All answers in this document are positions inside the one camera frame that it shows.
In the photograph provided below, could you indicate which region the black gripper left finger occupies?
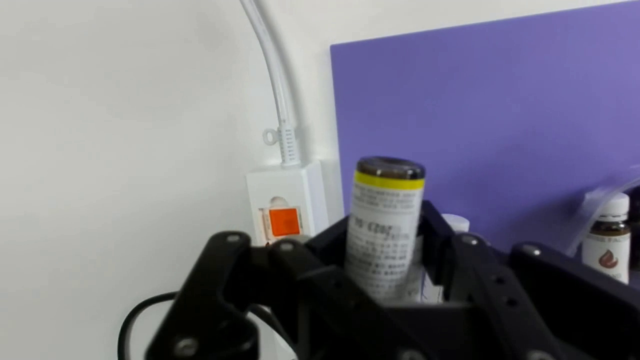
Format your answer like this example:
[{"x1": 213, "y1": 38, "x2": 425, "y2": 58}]
[{"x1": 145, "y1": 211, "x2": 402, "y2": 360}]

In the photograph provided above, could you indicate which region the brown bottle white label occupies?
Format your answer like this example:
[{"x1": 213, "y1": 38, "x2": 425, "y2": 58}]
[{"x1": 583, "y1": 192, "x2": 632, "y2": 285}]

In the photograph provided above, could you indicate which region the purple placemat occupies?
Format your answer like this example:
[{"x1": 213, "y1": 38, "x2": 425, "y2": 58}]
[{"x1": 332, "y1": 0, "x2": 640, "y2": 249}]

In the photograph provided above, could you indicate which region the white power strip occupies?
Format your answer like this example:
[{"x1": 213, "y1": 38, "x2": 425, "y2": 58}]
[{"x1": 247, "y1": 160, "x2": 344, "y2": 246}]

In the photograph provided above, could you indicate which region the black power cable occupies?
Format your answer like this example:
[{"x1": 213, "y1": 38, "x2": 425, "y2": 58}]
[{"x1": 117, "y1": 290, "x2": 296, "y2": 360}]

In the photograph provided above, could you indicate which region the white power strip cable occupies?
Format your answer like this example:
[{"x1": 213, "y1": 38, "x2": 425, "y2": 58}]
[{"x1": 239, "y1": 0, "x2": 306, "y2": 169}]

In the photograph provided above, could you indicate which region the white bottle yellow band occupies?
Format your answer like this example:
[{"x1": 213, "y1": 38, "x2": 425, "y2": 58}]
[{"x1": 344, "y1": 157, "x2": 427, "y2": 303}]

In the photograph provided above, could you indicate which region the white bottle on placemat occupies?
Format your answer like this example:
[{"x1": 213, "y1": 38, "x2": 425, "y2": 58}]
[{"x1": 445, "y1": 214, "x2": 471, "y2": 234}]

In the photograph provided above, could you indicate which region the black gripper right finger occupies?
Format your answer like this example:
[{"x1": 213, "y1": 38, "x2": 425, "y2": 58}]
[{"x1": 401, "y1": 202, "x2": 640, "y2": 360}]

